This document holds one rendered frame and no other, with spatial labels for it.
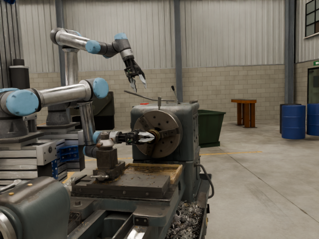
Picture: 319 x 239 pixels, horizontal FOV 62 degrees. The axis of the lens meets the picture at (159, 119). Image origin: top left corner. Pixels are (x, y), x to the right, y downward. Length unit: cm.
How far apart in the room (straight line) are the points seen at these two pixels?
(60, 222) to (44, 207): 7
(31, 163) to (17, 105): 29
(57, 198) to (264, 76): 1232
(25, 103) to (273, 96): 1211
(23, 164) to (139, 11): 1109
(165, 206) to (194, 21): 1145
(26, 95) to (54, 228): 76
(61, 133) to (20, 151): 50
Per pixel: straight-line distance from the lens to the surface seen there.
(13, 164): 147
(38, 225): 65
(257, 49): 1283
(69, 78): 198
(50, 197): 68
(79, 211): 114
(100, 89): 152
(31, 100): 133
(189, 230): 159
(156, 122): 172
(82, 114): 167
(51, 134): 191
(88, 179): 127
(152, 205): 111
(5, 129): 145
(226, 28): 1250
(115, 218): 119
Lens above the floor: 134
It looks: 6 degrees down
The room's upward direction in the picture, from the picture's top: 2 degrees counter-clockwise
